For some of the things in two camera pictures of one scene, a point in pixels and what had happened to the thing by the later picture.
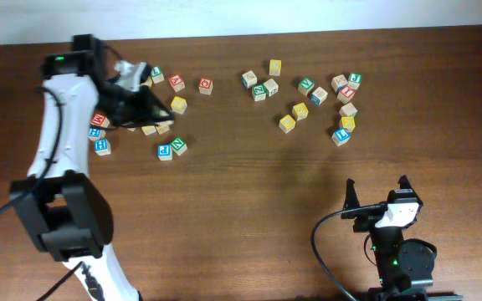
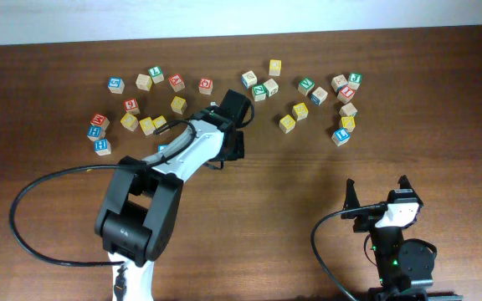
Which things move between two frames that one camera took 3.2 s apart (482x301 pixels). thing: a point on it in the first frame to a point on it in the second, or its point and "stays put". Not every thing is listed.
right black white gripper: (366, 221) stays put
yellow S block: (300, 111) stays put
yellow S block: (178, 104) stays put
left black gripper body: (126, 108) to (238, 151)
